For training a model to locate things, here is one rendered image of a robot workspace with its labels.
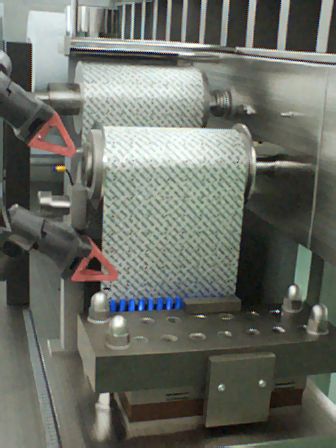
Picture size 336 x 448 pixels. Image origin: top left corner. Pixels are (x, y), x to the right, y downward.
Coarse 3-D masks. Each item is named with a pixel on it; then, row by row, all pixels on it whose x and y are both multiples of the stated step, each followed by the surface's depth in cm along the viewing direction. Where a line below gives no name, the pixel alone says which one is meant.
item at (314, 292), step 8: (312, 256) 145; (312, 264) 146; (320, 264) 142; (328, 264) 141; (312, 272) 146; (320, 272) 142; (328, 272) 142; (312, 280) 146; (320, 280) 142; (328, 280) 142; (312, 288) 146; (320, 288) 143; (328, 288) 143; (312, 296) 146; (320, 296) 143; (328, 296) 143; (312, 304) 146; (328, 304) 144; (328, 312) 144; (312, 376) 148; (320, 376) 148; (328, 376) 149; (320, 384) 149; (328, 384) 150; (328, 392) 150
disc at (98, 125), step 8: (96, 120) 115; (96, 128) 114; (104, 136) 110; (104, 144) 109; (104, 152) 108; (104, 160) 108; (104, 168) 108; (104, 176) 109; (104, 184) 109; (104, 192) 110; (96, 200) 115; (96, 208) 115
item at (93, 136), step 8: (88, 136) 116; (96, 136) 111; (96, 144) 110; (96, 152) 110; (248, 152) 117; (96, 160) 110; (248, 160) 117; (96, 168) 110; (248, 168) 117; (96, 176) 110; (96, 184) 111; (88, 192) 116; (96, 192) 112
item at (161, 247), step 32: (128, 224) 113; (160, 224) 114; (192, 224) 116; (224, 224) 118; (128, 256) 114; (160, 256) 116; (192, 256) 118; (224, 256) 119; (128, 288) 116; (160, 288) 118; (192, 288) 119; (224, 288) 121
